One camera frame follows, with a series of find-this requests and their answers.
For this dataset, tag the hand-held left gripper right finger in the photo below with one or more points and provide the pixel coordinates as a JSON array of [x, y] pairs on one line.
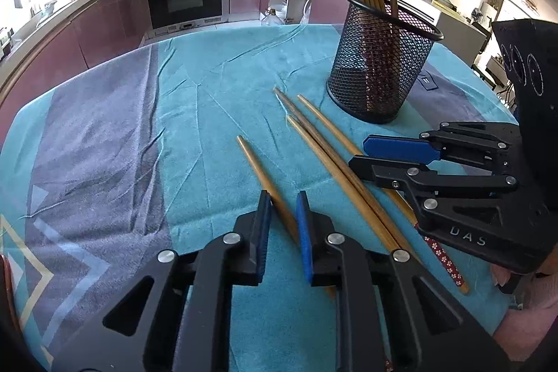
[[304, 241]]

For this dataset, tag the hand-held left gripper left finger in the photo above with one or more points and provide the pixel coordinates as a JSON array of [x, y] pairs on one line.
[[263, 241]]

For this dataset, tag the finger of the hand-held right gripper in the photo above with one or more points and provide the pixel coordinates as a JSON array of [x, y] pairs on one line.
[[401, 149], [388, 176]]

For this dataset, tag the wooden chopstick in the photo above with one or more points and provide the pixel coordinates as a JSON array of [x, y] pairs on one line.
[[324, 163], [258, 167], [443, 261], [301, 120]]

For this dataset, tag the black mesh holder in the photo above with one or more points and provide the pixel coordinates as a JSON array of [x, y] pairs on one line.
[[375, 84]]

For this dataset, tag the person's right forearm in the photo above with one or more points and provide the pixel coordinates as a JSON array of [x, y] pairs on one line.
[[538, 311]]

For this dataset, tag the person's right hand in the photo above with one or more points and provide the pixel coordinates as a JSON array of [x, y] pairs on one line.
[[500, 276]]

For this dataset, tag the white kitchen countertop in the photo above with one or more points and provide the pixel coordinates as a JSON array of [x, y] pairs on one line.
[[457, 27]]

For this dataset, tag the yellow flat item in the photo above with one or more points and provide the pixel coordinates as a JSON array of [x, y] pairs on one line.
[[447, 7]]

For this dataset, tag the teal grey printed tablecloth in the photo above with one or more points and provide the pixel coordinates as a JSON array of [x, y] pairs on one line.
[[196, 115]]

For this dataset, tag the cooking oil bottle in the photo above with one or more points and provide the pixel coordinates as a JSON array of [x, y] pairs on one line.
[[272, 19]]

